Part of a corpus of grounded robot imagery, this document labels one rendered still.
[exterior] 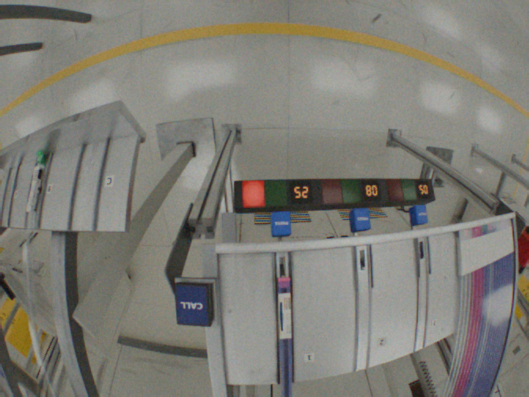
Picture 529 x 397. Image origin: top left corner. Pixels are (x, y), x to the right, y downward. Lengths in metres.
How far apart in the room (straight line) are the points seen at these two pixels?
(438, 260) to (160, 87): 1.03
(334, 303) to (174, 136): 0.88
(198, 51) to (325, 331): 0.95
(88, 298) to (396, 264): 0.46
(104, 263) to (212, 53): 0.80
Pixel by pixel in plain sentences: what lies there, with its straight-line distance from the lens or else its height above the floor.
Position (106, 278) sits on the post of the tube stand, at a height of 0.72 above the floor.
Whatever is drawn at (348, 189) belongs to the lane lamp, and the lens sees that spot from 0.35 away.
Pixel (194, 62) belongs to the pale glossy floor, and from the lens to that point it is 0.97.
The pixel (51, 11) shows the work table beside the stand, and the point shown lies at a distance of 1.09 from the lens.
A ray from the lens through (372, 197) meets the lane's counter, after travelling 0.36.
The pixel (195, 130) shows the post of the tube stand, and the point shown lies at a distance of 0.98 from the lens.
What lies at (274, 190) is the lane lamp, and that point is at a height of 0.66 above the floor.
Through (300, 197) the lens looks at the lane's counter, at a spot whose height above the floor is 0.66.
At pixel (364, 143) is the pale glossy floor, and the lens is 1.09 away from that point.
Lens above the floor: 0.94
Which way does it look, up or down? 61 degrees down
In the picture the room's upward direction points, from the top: 174 degrees clockwise
